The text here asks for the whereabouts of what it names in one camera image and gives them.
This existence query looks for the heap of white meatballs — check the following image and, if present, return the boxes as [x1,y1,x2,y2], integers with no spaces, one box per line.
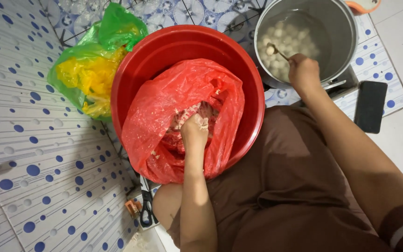
[257,21,320,83]

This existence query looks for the red plastic bag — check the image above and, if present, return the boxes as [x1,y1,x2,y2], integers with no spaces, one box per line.
[121,58,246,185]

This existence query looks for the metal spoon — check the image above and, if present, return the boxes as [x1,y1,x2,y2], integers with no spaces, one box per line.
[266,43,290,62]

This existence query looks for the person's left hand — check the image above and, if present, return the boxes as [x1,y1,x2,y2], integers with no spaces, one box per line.
[180,113,209,151]

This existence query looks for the green plastic bag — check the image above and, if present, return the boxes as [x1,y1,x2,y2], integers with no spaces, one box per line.
[46,3,149,122]

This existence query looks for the red plastic basin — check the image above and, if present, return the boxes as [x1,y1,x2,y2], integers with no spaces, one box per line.
[110,24,266,172]

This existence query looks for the gas stove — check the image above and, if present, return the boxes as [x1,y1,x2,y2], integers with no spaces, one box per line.
[263,65,359,105]

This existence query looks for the person's brown clothing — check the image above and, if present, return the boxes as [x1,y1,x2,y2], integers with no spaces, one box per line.
[167,105,403,252]

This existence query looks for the person's right hand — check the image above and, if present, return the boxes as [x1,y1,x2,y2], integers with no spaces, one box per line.
[288,53,321,93]

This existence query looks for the large metal pot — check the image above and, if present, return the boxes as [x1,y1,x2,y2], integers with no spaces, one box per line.
[253,0,359,90]

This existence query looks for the black handled scissors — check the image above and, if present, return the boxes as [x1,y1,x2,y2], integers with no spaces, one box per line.
[139,177,159,228]

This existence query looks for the pink minced meat paste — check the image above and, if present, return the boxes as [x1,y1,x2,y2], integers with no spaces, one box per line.
[166,101,220,140]

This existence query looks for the black smartphone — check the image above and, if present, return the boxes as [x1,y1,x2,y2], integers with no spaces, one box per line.
[354,80,388,134]

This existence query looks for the orange white plastic container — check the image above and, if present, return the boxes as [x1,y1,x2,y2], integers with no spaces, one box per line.
[344,0,382,14]

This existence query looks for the yellow plastic bag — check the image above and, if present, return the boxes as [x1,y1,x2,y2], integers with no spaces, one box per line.
[55,47,128,119]

